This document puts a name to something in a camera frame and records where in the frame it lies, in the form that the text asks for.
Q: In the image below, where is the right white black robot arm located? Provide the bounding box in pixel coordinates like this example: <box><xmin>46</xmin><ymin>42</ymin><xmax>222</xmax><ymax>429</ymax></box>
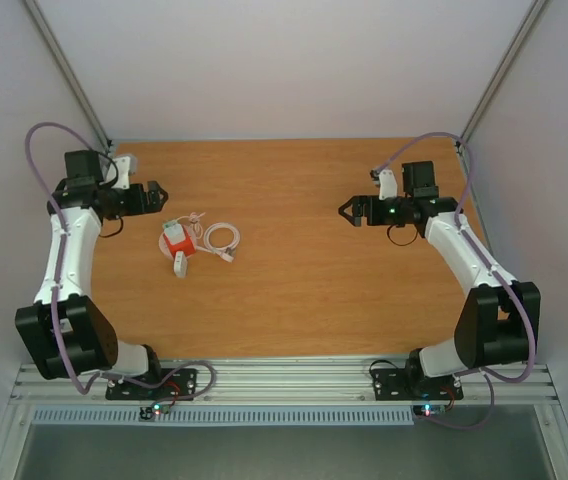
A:
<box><xmin>338</xmin><ymin>161</ymin><xmax>541</xmax><ymax>398</ymax></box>

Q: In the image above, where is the thin white charger cable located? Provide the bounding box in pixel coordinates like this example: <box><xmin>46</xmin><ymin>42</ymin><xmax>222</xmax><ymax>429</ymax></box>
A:
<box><xmin>173</xmin><ymin>211</ymin><xmax>207</xmax><ymax>239</ymax></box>

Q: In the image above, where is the orange cube socket adapter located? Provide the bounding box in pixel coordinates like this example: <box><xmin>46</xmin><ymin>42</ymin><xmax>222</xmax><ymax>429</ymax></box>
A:
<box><xmin>162</xmin><ymin>230</ymin><xmax>196</xmax><ymax>258</ymax></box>

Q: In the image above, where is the small circuit board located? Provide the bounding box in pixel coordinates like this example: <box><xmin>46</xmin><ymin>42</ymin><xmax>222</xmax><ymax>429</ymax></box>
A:
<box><xmin>413</xmin><ymin>404</ymin><xmax>448</xmax><ymax>418</ymax></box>
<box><xmin>138</xmin><ymin>404</ymin><xmax>171</xmax><ymax>422</ymax></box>

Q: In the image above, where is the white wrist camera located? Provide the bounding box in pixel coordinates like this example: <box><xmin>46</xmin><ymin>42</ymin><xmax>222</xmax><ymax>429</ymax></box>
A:
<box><xmin>370</xmin><ymin>168</ymin><xmax>398</xmax><ymax>200</ymax></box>
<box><xmin>103</xmin><ymin>154</ymin><xmax>138</xmax><ymax>190</ymax></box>

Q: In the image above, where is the grey slotted cable duct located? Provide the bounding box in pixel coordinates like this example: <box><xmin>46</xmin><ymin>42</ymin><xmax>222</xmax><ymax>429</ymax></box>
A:
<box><xmin>32</xmin><ymin>406</ymin><xmax>414</xmax><ymax>427</ymax></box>

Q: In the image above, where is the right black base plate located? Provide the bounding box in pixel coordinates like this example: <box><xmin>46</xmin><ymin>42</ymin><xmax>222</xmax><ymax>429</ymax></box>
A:
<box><xmin>372</xmin><ymin>368</ymin><xmax>464</xmax><ymax>402</ymax></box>

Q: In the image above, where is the white usb charger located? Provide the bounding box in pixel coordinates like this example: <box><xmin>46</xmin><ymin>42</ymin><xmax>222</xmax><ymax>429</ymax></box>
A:
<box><xmin>173</xmin><ymin>251</ymin><xmax>188</xmax><ymax>278</ymax></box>

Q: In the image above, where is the left aluminium frame post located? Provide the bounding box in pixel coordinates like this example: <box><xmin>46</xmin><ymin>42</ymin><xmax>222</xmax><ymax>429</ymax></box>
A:
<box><xmin>22</xmin><ymin>0</ymin><xmax>113</xmax><ymax>152</ymax></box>

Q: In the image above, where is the left small circuit board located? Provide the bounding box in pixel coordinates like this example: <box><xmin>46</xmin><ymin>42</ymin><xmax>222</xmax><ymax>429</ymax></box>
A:
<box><xmin>138</xmin><ymin>404</ymin><xmax>171</xmax><ymax>422</ymax></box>

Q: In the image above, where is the aluminium front rail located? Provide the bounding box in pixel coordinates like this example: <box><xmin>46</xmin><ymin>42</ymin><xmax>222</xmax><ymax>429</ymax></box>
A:
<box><xmin>9</xmin><ymin>356</ymin><xmax>559</xmax><ymax>406</ymax></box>

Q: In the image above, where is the right aluminium frame post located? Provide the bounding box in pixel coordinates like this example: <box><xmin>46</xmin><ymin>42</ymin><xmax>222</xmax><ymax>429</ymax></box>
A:
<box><xmin>461</xmin><ymin>0</ymin><xmax>549</xmax><ymax>142</ymax></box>

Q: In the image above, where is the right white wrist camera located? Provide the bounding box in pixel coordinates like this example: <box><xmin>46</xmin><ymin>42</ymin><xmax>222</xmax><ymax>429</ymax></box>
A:
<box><xmin>370</xmin><ymin>168</ymin><xmax>398</xmax><ymax>200</ymax></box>

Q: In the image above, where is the round white socket base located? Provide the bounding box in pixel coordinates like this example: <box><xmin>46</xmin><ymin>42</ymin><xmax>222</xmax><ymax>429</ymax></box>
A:
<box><xmin>158</xmin><ymin>224</ymin><xmax>197</xmax><ymax>259</ymax></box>

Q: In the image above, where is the aluminium frame post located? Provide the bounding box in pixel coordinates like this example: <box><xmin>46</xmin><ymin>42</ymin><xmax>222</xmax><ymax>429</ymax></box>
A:
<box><xmin>461</xmin><ymin>0</ymin><xmax>549</xmax><ymax>142</ymax></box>
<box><xmin>22</xmin><ymin>0</ymin><xmax>113</xmax><ymax>152</ymax></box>

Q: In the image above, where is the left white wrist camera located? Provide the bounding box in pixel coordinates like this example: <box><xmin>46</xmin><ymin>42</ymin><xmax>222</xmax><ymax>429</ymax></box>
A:
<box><xmin>103</xmin><ymin>154</ymin><xmax>138</xmax><ymax>190</ymax></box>

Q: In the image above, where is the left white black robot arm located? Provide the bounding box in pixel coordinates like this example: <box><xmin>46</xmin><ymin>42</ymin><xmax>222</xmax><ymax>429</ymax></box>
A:
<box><xmin>15</xmin><ymin>150</ymin><xmax>168</xmax><ymax>398</ymax></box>

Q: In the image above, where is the right small circuit board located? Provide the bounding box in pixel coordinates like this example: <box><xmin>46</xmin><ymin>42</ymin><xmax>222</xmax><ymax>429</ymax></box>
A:
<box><xmin>413</xmin><ymin>404</ymin><xmax>448</xmax><ymax>418</ymax></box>

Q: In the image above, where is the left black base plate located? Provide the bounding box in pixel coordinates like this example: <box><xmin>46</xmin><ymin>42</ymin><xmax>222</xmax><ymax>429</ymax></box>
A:
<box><xmin>105</xmin><ymin>368</ymin><xmax>198</xmax><ymax>401</ymax></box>

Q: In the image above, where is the small white cube charger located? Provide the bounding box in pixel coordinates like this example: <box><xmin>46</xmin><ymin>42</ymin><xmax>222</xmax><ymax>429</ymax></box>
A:
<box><xmin>164</xmin><ymin>224</ymin><xmax>186</xmax><ymax>244</ymax></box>

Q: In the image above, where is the coiled white power cord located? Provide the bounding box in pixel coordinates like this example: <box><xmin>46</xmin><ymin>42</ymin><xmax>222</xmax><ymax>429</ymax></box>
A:
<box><xmin>194</xmin><ymin>222</ymin><xmax>242</xmax><ymax>263</ymax></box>

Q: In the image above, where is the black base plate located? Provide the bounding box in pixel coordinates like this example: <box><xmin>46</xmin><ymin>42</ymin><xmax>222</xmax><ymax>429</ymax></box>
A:
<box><xmin>372</xmin><ymin>368</ymin><xmax>464</xmax><ymax>402</ymax></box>
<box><xmin>105</xmin><ymin>368</ymin><xmax>198</xmax><ymax>401</ymax></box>

